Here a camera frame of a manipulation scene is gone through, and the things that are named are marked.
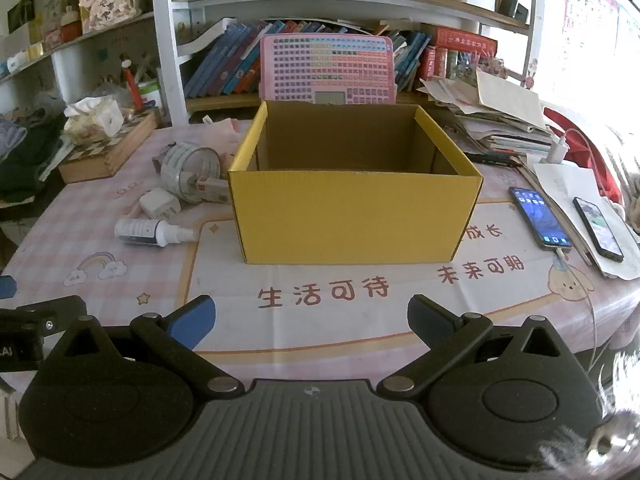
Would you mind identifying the black smartphone with grey screen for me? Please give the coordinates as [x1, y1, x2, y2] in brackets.
[572, 196, 625, 263]

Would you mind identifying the pile of dark clothes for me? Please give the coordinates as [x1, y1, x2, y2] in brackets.
[0, 105, 68, 203]

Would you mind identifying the yellow cardboard box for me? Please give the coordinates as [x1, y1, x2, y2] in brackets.
[228, 100, 484, 266]

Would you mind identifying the wooden chess box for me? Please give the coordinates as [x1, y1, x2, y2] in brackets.
[57, 109, 159, 185]

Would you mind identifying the row of leaning books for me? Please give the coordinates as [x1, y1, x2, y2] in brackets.
[184, 19, 501, 99]

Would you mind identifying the pink checkered tablecloth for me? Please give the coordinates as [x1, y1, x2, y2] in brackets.
[0, 119, 640, 397]

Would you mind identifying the furry charm with metal bell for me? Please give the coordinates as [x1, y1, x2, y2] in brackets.
[539, 350, 640, 477]

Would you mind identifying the large white charger plug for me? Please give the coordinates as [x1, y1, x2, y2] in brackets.
[138, 187, 182, 222]

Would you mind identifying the white spray bottle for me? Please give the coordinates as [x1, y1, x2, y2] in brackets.
[114, 217, 198, 248]

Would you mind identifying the white wall charger with cable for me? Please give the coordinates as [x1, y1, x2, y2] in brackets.
[544, 127, 601, 165]

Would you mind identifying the wall poster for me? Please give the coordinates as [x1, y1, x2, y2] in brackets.
[561, 0, 623, 63]

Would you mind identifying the small white red-label tube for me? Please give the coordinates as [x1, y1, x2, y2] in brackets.
[180, 174, 232, 204]

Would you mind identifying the red cloth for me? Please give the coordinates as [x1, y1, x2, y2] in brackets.
[542, 106, 623, 203]

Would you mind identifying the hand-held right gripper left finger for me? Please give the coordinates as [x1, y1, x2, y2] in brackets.
[47, 295, 246, 397]

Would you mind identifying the pink learning tablet toy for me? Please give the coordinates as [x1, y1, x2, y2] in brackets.
[259, 34, 398, 107]

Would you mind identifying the black smartphone with blue screen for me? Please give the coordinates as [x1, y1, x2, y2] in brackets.
[509, 186, 573, 252]

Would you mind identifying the green and white tub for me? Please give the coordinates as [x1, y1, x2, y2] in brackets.
[137, 80, 164, 109]

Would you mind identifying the white paper sheet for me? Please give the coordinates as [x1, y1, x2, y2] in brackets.
[531, 161, 640, 281]

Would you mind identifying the white bookshelf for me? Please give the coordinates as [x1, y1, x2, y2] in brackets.
[0, 0, 547, 127]

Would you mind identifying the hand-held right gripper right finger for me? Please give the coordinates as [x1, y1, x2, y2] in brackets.
[377, 294, 577, 397]

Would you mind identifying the floral tissue pack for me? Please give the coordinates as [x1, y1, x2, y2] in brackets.
[62, 97, 126, 144]

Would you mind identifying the white phone charging cable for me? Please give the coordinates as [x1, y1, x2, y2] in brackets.
[551, 247, 603, 373]

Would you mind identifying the red marker pen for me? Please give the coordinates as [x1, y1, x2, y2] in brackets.
[120, 59, 146, 112]

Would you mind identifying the clear tape roll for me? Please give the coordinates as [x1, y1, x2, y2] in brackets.
[160, 142, 222, 205]

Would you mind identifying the black pen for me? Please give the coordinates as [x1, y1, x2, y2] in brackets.
[462, 152, 524, 168]

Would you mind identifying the stack of loose papers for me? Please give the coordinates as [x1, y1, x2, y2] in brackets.
[419, 69, 552, 157]

